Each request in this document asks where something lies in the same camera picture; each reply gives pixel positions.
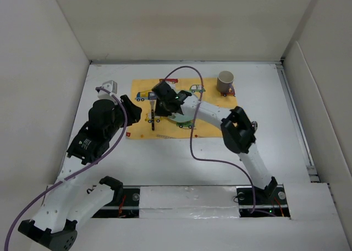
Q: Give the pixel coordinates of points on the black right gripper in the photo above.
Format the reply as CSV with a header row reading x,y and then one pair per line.
x,y
159,111

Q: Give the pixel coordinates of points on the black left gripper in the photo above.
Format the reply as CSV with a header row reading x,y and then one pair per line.
x,y
132,112

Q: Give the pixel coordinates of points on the black-handled metal fork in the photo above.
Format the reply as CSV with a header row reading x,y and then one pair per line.
x,y
152,102

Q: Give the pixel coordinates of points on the yellow car-print placemat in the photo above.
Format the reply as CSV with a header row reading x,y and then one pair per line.
x,y
165,128

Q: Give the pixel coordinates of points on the green flower plate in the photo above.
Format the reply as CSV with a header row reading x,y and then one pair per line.
x,y
179,118

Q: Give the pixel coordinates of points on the purple ceramic mug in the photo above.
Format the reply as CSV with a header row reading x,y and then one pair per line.
x,y
225,81

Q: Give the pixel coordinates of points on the silver metal spoon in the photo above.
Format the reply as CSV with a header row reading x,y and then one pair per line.
x,y
254,125

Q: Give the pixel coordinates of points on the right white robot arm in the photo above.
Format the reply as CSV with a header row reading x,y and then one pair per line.
x,y
237,131

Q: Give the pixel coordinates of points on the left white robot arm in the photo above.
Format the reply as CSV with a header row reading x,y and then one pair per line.
x,y
55,225

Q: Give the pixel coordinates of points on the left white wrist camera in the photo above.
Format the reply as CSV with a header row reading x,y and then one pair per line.
x,y
106,89

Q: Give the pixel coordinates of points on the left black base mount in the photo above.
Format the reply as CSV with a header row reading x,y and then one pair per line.
x,y
126,208

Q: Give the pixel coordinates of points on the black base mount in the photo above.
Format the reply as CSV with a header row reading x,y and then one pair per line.
x,y
126,208
274,206

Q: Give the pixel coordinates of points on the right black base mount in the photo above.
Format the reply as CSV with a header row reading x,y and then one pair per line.
x,y
274,206

